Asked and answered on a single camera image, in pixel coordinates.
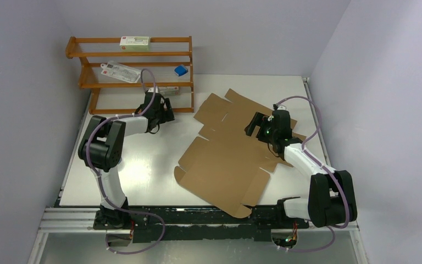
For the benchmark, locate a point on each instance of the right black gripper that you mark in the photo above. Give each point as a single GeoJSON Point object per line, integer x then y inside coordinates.
{"type": "Point", "coordinates": [256, 120]}

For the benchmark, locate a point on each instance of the clear plastic package red label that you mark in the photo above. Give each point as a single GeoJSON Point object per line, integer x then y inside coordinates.
{"type": "Point", "coordinates": [120, 72]}

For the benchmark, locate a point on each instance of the small white box lower shelf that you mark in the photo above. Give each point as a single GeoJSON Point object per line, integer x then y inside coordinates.
{"type": "Point", "coordinates": [168, 91]}

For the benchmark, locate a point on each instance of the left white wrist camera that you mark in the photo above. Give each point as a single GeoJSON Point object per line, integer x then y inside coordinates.
{"type": "Point", "coordinates": [154, 90]}

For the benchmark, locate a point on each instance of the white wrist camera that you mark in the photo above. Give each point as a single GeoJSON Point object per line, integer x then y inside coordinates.
{"type": "Point", "coordinates": [279, 107]}
{"type": "Point", "coordinates": [154, 90]}

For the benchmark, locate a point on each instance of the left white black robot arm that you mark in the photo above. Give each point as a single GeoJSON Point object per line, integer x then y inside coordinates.
{"type": "Point", "coordinates": [101, 150]}

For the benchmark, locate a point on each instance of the small blue box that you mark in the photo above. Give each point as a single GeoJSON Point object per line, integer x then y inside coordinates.
{"type": "Point", "coordinates": [181, 70]}

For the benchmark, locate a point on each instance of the orange wooden shelf rack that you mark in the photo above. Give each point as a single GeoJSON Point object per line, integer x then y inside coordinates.
{"type": "Point", "coordinates": [112, 96]}

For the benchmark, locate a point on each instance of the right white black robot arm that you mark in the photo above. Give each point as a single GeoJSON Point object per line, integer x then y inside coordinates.
{"type": "Point", "coordinates": [330, 200]}

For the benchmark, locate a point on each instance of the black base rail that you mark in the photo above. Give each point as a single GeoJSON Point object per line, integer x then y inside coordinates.
{"type": "Point", "coordinates": [149, 223]}

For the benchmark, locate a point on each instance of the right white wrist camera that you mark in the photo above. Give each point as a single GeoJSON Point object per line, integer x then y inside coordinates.
{"type": "Point", "coordinates": [279, 107]}

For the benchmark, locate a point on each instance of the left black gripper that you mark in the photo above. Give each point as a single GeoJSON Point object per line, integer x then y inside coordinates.
{"type": "Point", "coordinates": [167, 115]}

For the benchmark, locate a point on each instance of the white green box top shelf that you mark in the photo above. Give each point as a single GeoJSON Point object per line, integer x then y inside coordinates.
{"type": "Point", "coordinates": [135, 43]}

